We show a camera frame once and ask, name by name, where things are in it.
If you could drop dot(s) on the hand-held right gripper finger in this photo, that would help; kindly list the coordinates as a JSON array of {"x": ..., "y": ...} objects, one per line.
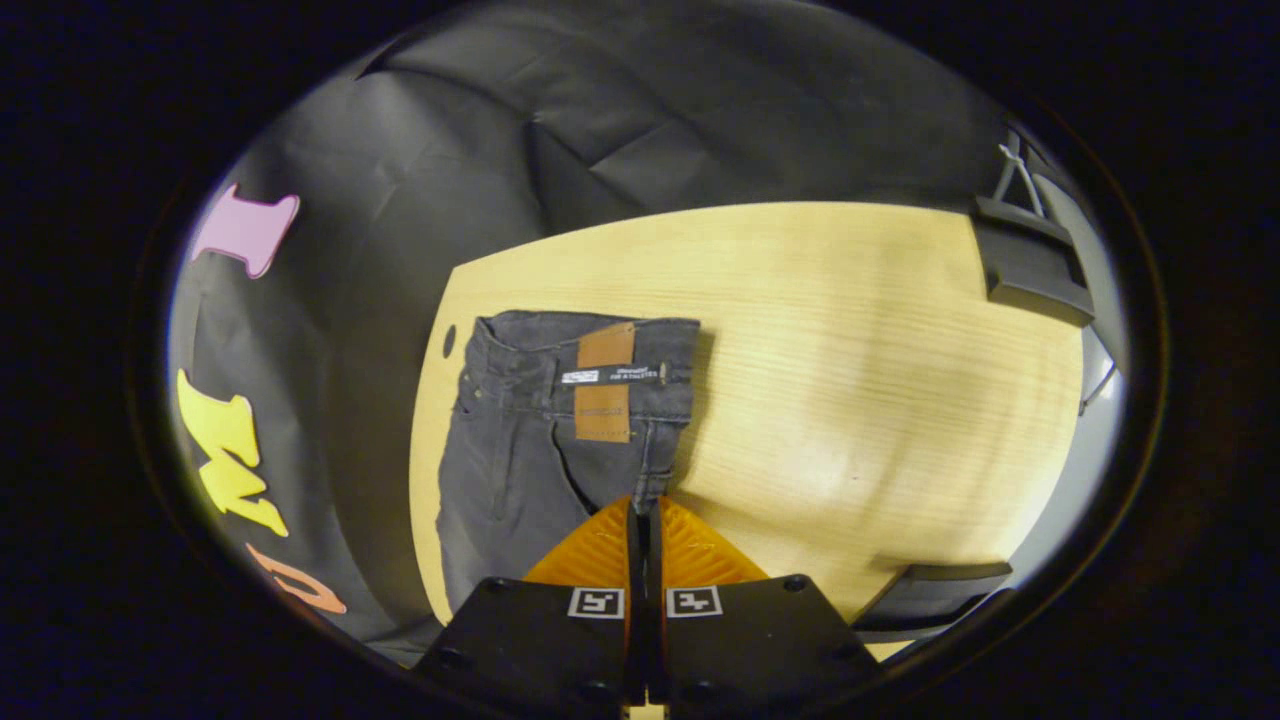
[
  {"x": 634, "y": 650},
  {"x": 655, "y": 650}
]

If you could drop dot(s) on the dark grey jeans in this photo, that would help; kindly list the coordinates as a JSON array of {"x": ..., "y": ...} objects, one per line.
[{"x": 510, "y": 470}]

